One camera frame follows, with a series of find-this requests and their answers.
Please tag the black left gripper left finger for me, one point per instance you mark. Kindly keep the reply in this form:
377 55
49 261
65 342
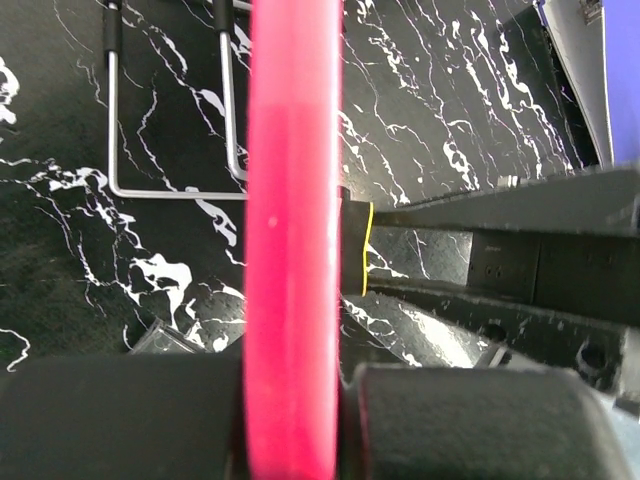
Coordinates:
148 416

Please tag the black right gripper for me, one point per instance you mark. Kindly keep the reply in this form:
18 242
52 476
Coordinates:
543 269

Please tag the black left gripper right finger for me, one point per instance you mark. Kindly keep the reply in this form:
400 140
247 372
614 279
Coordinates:
488 423

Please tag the pink-framed whiteboard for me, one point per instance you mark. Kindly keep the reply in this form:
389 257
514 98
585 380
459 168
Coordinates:
292 225

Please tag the blue ring binder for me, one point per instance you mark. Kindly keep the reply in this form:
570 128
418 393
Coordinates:
597 43

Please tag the metal wire whiteboard stand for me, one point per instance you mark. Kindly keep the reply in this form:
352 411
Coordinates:
174 129

